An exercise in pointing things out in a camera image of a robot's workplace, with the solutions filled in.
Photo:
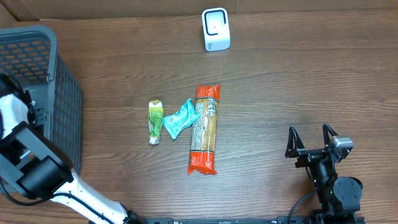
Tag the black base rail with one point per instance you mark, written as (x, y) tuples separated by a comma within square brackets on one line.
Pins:
[(278, 220)]

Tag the dark grey plastic basket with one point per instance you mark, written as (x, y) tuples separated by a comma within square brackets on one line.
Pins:
[(30, 56)]

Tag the white barcode scanner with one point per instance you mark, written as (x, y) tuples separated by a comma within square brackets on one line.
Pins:
[(216, 29)]

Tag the light blue snack packet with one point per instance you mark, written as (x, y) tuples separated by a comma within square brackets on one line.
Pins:
[(182, 119)]

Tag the green snack packet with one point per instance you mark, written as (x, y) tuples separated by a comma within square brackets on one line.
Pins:
[(155, 121)]

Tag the orange spaghetti pasta packet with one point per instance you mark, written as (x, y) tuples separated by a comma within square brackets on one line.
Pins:
[(203, 139)]

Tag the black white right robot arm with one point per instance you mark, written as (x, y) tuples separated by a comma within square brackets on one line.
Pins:
[(338, 196)]

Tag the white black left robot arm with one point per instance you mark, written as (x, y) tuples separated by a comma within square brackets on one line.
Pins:
[(34, 170)]

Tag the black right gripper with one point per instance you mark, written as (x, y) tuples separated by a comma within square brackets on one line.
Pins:
[(309, 155)]

